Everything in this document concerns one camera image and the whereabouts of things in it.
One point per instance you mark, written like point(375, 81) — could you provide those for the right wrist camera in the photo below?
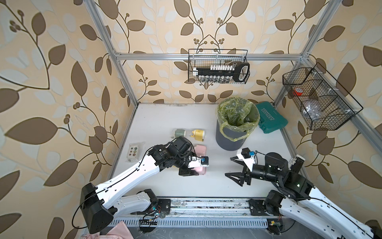
point(248, 157)

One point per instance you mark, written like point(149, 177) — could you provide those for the black wire basket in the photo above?
point(207, 57)
point(337, 103)

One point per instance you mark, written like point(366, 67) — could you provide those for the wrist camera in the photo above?
point(195, 161)
point(248, 157)

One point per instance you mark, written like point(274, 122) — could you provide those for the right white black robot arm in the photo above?
point(297, 198)

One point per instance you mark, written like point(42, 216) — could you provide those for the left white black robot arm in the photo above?
point(100, 204)

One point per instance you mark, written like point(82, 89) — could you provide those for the white button remote box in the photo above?
point(133, 154)

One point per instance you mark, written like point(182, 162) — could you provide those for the yellow sharpener back right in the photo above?
point(198, 134)

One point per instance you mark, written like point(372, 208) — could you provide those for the green pencil sharpener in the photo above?
point(179, 133)

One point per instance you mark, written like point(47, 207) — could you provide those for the slotted grey cable duct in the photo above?
point(252, 223)

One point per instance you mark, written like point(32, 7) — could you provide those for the black wire basket right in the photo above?
point(337, 103)

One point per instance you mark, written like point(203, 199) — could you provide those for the socket set holder black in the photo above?
point(237, 73)

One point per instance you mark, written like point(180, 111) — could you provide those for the pink sharpener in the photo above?
point(200, 170)
point(200, 150)

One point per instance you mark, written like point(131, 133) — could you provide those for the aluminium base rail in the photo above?
point(206, 207)

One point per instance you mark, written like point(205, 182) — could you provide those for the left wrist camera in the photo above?
point(195, 161)

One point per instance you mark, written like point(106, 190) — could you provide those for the grey trash bin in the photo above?
point(226, 143)

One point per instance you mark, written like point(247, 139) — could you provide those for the pink cloth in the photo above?
point(120, 231)

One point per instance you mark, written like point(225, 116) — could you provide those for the green plastic tool case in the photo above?
point(270, 119)

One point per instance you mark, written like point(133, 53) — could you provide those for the clear plastic bag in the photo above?
point(311, 109)

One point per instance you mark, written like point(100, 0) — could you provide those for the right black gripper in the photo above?
point(241, 177)

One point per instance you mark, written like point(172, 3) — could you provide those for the pink sharpener front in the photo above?
point(200, 170)

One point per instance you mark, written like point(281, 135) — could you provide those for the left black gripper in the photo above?
point(187, 172)

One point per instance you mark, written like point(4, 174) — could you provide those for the green plastic bin liner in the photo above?
point(237, 118)

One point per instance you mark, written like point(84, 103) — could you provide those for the black wire basket back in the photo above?
point(207, 57)

